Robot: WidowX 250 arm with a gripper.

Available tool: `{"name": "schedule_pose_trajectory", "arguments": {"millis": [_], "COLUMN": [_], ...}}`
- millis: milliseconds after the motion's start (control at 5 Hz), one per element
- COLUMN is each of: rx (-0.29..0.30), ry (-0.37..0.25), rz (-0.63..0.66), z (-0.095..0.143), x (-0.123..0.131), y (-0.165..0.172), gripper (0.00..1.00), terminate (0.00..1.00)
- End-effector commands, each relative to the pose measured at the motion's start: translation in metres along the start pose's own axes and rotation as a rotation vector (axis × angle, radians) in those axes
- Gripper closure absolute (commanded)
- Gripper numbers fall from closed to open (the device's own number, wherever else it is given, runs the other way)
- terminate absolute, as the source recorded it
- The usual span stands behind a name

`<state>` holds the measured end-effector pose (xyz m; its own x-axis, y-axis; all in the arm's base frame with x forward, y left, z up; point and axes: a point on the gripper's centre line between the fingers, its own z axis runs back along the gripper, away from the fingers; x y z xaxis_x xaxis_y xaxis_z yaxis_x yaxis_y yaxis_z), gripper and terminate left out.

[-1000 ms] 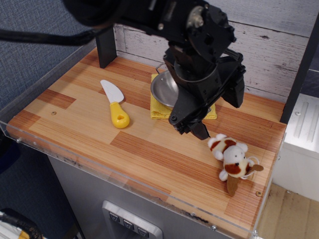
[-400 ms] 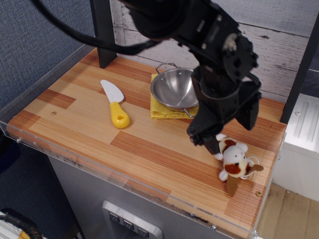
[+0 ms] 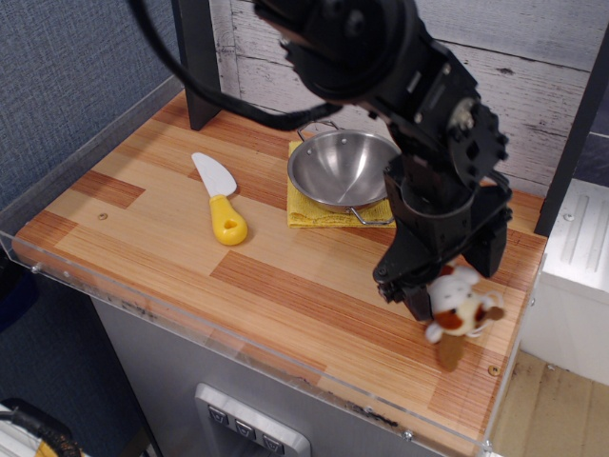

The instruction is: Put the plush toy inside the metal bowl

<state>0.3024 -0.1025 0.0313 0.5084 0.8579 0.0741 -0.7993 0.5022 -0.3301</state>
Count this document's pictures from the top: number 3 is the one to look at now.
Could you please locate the dark left post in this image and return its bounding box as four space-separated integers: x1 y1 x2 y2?
171 0 221 130

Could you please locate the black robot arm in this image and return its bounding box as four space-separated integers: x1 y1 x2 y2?
254 1 512 321

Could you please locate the clear acrylic guard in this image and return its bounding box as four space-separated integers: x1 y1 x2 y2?
1 78 545 456

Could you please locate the yellow handled toy knife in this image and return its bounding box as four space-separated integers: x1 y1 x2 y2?
191 152 248 246

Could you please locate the white ridged side panel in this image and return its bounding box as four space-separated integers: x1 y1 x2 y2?
542 179 608 303

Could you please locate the yellow folded cloth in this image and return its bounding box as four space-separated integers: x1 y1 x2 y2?
286 140 399 229

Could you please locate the stainless steel bowl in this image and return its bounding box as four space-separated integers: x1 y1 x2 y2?
287 120 401 227

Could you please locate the dark post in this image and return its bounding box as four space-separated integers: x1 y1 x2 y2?
534 30 608 237
171 0 221 130

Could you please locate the grey toy fridge cabinet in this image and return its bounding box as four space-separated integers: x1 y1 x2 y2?
93 300 437 456

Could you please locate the black braided cable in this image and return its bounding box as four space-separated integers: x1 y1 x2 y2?
128 0 344 132

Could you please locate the white brown plush dog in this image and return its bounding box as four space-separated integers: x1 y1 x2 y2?
425 264 505 372

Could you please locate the silver dispenser button panel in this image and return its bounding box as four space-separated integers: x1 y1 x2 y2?
195 383 311 457

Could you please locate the dark right post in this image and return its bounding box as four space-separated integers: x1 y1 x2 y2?
534 30 608 237

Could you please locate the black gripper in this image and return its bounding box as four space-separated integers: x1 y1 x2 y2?
373 155 512 322

